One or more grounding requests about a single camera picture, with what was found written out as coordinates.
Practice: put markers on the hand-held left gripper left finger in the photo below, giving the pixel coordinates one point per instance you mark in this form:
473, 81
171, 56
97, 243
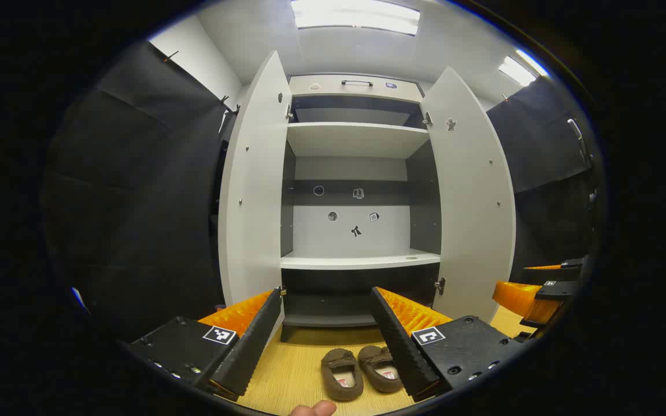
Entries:
252, 346

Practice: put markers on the white shoe cabinet door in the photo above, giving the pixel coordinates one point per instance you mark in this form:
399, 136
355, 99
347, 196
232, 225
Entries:
472, 202
255, 190

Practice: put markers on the brown fuzzy shoe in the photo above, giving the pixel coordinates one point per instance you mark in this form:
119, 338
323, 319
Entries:
339, 364
376, 358

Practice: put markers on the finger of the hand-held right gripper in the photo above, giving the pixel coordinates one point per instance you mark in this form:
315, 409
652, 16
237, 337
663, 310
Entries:
573, 268
558, 292

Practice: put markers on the white shoe cabinet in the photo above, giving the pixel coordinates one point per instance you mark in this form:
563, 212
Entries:
356, 138

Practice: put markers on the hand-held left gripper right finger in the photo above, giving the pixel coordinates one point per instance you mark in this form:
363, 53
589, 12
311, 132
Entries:
402, 346

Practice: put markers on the rectangular ceiling light panel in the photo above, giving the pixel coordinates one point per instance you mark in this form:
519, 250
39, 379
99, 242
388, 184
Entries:
521, 68
356, 14

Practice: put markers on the white cabinet drawer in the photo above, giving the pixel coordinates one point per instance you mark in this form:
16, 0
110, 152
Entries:
327, 86

